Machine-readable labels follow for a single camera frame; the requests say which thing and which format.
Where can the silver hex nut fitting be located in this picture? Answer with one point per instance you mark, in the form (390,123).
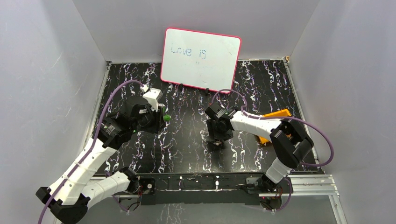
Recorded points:
(218,143)

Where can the pink framed whiteboard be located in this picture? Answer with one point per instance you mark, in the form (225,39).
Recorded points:
(200,59)

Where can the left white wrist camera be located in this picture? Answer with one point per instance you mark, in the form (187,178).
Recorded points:
(152,96)

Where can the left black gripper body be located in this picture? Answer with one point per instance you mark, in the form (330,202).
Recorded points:
(159,118)

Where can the green water faucet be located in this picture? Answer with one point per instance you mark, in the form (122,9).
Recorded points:
(166,117)

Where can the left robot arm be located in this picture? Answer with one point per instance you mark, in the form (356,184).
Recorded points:
(70,197)

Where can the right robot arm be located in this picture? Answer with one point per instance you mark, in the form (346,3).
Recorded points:
(288,137)

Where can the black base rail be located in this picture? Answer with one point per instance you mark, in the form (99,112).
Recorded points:
(189,188)

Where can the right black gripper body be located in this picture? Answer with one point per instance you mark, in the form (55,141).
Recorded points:
(215,132)

